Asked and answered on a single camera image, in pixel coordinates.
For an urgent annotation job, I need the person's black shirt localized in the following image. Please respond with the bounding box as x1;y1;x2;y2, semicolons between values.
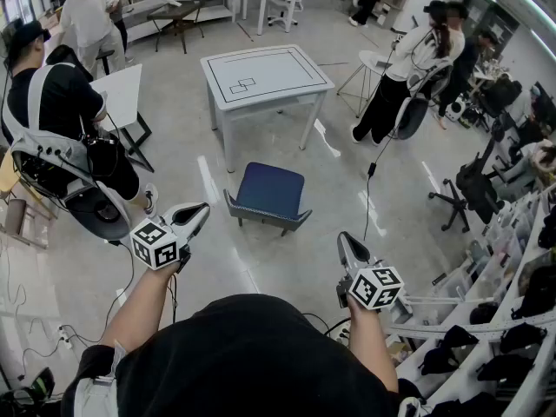
60;293;429;417

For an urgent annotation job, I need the black bag with green stripe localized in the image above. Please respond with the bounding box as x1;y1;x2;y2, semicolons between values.
0;366;56;414

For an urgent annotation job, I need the black power adapter cable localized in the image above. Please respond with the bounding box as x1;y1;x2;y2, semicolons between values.
362;132;396;242

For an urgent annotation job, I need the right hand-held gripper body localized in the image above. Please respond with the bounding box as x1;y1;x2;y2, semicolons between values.
336;258;406;312

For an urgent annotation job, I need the round wooden table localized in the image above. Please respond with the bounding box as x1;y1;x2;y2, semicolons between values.
0;148;22;197

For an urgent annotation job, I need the round white wire-leg table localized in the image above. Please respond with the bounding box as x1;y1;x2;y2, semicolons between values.
336;50;403;119

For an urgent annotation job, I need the grey office chair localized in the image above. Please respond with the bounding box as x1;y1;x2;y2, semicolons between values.
490;141;548;199

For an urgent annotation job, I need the black folding table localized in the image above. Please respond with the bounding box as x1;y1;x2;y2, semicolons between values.
146;2;206;56

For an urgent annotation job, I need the person's left forearm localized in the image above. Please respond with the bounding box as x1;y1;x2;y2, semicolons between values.
99;263;180;355

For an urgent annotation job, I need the cluttered work desk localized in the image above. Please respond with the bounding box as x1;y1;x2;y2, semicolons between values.
471;56;556;116

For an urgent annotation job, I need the group of black bags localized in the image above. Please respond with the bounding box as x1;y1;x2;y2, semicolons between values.
419;206;556;417

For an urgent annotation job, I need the white shelving unit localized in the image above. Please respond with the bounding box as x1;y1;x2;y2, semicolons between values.
125;0;242;45

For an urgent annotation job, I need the white table with black legs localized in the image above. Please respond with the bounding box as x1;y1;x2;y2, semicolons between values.
89;63;156;173

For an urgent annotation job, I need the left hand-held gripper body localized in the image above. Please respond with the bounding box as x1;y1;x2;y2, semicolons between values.
129;217;193;274

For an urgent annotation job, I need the white pod with round window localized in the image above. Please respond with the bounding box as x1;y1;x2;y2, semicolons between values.
446;97;467;124

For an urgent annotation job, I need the white table with black lines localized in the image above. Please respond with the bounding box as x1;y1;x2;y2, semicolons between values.
199;43;336;174

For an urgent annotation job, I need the blue cushioned grey chair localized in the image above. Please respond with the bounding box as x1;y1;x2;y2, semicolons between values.
222;161;314;237

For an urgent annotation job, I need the white office chair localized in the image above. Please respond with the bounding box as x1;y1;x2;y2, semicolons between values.
267;0;312;32

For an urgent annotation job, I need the person's right forearm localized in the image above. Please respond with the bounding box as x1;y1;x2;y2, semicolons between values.
347;302;400;394

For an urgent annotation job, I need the white metal shelf rack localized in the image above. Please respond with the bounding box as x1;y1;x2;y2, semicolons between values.
386;189;556;417

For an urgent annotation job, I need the black stool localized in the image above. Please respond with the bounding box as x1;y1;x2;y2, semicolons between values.
94;49;116;76

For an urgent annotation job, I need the row of clear storage bins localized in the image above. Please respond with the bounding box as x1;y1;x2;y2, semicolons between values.
467;193;542;308

